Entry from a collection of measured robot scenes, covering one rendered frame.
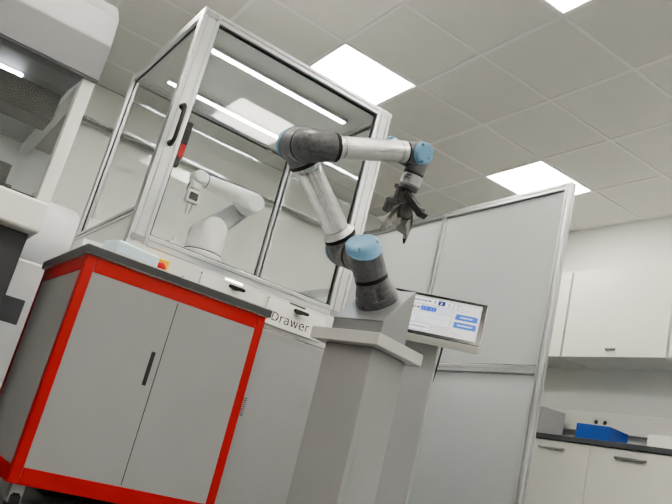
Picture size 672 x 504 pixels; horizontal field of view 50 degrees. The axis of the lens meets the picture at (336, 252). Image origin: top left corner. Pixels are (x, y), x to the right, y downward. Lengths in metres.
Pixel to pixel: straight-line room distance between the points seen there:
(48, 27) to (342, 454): 1.69
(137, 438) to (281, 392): 1.00
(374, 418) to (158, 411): 0.68
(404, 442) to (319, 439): 0.92
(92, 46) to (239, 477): 1.71
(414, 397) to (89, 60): 1.90
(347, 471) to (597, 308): 3.82
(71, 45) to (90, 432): 1.28
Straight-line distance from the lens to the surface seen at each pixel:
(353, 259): 2.42
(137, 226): 2.86
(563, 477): 5.25
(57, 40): 2.68
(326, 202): 2.47
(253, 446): 3.05
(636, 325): 5.62
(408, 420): 3.27
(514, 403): 3.86
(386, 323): 2.38
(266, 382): 3.05
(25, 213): 2.51
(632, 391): 5.95
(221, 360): 2.31
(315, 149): 2.31
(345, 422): 2.34
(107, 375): 2.19
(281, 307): 3.06
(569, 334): 5.96
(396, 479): 3.26
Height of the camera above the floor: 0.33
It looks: 16 degrees up
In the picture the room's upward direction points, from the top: 14 degrees clockwise
